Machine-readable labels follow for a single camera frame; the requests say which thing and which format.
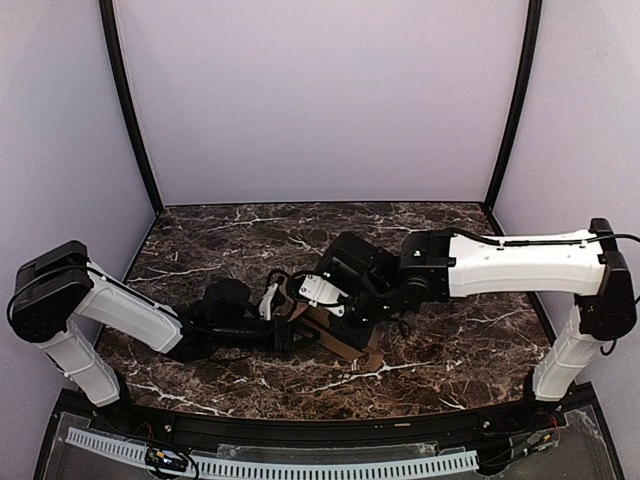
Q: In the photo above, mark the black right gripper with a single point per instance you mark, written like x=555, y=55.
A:
x=347, y=329

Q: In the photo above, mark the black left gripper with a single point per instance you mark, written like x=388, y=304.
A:
x=282, y=339

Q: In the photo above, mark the brown cardboard paper box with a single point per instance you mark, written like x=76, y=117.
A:
x=327, y=325

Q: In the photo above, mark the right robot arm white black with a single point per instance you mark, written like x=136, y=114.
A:
x=437, y=265

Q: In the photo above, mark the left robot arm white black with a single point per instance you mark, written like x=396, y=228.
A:
x=62, y=284

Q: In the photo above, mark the small green circuit board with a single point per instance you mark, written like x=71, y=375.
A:
x=165, y=459

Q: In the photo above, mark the right small circuit board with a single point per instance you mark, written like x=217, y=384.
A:
x=539, y=442

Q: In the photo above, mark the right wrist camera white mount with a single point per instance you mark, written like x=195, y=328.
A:
x=318, y=292

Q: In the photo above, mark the black front table rail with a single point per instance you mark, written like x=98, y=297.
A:
x=475, y=428

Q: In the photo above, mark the white slotted cable duct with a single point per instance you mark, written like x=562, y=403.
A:
x=412, y=461

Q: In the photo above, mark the black right frame post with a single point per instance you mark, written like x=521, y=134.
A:
x=521, y=83

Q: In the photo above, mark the black frame post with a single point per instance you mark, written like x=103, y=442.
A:
x=126, y=102
x=521, y=83

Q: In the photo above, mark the black left frame post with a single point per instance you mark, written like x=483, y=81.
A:
x=126, y=102

